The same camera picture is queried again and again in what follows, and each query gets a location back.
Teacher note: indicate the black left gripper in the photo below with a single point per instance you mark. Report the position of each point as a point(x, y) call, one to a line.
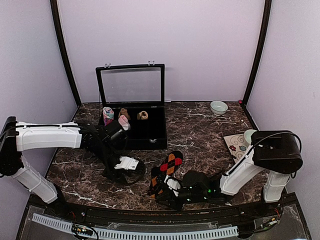
point(119, 174)

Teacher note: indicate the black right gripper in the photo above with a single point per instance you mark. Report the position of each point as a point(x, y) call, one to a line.
point(171, 198)

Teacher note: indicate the black argyle orange red sock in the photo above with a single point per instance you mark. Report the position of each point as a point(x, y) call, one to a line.
point(166, 169)

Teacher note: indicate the striped beige maroon sock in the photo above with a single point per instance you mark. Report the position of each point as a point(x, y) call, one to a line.
point(143, 115)

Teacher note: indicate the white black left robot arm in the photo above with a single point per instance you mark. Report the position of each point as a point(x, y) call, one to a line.
point(104, 142)

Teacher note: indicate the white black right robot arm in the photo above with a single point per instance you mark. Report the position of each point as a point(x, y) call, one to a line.
point(279, 152)

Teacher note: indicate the pink white rolled sock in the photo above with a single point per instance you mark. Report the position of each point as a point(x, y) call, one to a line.
point(124, 122)

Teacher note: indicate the multicolour rolled sock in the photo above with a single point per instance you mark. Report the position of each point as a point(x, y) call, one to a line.
point(108, 115)

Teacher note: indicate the brown rolled sock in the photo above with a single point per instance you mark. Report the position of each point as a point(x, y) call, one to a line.
point(124, 112)

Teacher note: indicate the square floral plate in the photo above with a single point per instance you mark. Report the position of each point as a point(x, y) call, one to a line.
point(237, 145)

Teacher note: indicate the pale green bowl on plate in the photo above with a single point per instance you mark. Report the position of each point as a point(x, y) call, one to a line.
point(248, 134)

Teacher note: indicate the black box with glass lid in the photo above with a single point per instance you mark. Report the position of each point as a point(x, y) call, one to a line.
point(137, 87)

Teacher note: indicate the small circuit board left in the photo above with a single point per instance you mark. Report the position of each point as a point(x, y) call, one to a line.
point(81, 230)

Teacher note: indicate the small circuit board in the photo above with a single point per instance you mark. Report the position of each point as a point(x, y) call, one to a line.
point(270, 222)
point(81, 230)

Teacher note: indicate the small circuit board right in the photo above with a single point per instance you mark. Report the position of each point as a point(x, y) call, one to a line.
point(270, 222)

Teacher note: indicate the pale green bowl at back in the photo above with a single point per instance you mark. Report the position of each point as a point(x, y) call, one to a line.
point(218, 107)

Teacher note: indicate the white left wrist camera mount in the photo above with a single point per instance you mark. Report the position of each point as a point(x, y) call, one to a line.
point(127, 163)

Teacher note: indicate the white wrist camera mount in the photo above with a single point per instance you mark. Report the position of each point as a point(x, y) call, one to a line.
point(127, 163)
point(173, 184)

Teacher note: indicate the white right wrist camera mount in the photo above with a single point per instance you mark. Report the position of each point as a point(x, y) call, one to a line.
point(173, 184)

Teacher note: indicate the white slotted cable duct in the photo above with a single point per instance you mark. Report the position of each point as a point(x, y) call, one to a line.
point(100, 233)

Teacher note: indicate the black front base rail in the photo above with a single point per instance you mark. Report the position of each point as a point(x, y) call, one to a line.
point(140, 209)

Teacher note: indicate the black left frame post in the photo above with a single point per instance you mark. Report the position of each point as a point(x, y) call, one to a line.
point(63, 51)

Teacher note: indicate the black frame post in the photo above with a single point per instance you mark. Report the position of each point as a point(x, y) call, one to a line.
point(63, 51)
point(258, 52)

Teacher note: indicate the black right frame post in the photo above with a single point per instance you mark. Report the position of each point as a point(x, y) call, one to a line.
point(258, 52)

